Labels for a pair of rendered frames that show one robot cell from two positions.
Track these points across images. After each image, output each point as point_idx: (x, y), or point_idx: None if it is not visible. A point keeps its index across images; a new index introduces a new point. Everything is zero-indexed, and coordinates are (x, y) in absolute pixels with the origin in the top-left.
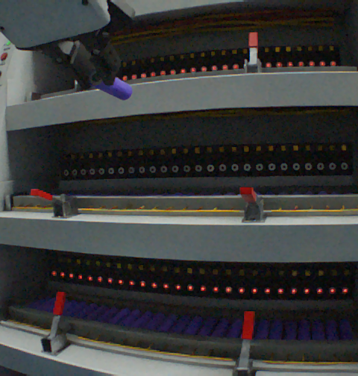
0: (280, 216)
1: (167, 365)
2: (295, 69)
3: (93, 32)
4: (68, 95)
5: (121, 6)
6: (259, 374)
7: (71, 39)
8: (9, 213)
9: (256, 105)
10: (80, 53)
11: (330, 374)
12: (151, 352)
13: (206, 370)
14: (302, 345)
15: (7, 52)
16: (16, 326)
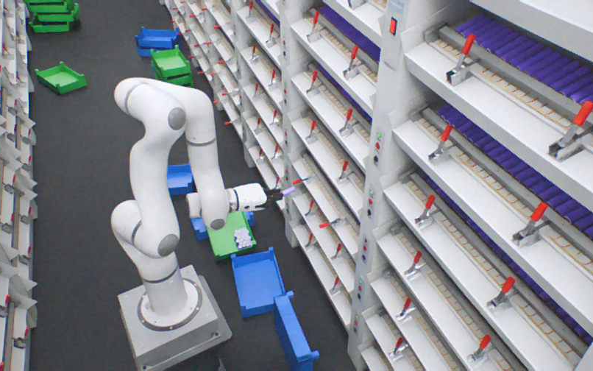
0: (348, 226)
1: (329, 241)
2: (362, 181)
3: (266, 202)
4: (304, 141)
5: (265, 207)
6: (342, 261)
7: (268, 191)
8: (299, 164)
9: (340, 194)
10: (272, 192)
11: (354, 277)
12: (332, 232)
13: (335, 249)
14: (354, 262)
15: (285, 90)
16: (306, 199)
